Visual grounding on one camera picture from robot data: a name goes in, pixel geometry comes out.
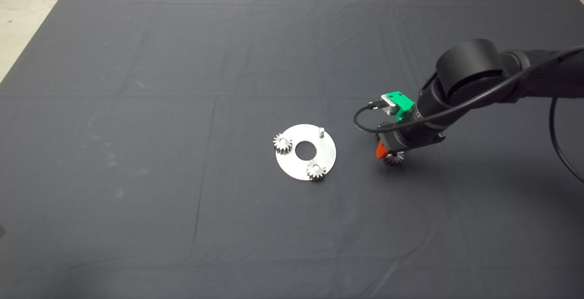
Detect dark grey table cloth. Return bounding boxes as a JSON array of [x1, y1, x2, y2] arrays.
[[0, 0, 584, 299]]

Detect small steel gear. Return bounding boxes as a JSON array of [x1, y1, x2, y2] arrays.
[[305, 160, 326, 182], [382, 150, 406, 166], [273, 133, 293, 155]]

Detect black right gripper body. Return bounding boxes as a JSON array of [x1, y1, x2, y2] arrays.
[[376, 116, 447, 154]]

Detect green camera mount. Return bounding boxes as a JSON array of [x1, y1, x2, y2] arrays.
[[387, 91, 415, 121]]

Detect small silver camera box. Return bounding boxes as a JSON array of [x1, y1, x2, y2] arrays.
[[381, 94, 398, 116]]

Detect round metal plate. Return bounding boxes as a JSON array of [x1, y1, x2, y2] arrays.
[[275, 124, 337, 181]]

